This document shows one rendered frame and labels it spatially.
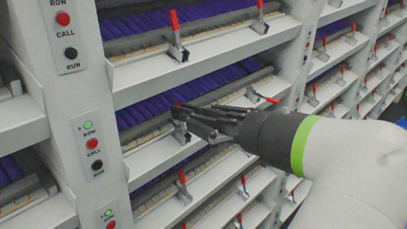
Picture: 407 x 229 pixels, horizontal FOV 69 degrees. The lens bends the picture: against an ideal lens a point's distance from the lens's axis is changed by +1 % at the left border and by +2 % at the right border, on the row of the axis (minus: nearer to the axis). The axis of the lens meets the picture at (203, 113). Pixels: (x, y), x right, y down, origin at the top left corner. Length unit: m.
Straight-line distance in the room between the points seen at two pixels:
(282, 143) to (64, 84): 0.30
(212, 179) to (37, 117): 0.52
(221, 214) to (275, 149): 0.60
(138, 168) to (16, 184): 0.20
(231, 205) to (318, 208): 0.69
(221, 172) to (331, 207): 0.54
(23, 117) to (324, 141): 0.38
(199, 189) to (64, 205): 0.37
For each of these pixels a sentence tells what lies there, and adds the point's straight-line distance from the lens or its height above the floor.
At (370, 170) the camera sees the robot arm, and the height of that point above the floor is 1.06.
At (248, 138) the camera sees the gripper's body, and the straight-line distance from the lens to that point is 0.46.
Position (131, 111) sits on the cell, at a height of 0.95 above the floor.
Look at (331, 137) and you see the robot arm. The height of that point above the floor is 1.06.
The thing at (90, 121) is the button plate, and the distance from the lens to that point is 0.47.
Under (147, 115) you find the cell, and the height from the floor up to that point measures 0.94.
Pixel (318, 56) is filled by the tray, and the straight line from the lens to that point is 1.19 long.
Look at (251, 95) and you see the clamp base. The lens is 0.82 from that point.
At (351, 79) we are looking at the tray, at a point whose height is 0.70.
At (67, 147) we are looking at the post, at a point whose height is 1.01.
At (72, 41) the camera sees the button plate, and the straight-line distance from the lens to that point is 0.43.
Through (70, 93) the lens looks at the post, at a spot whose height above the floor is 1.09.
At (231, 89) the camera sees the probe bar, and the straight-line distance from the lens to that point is 0.80.
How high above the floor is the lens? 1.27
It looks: 30 degrees down
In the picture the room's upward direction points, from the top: straight up
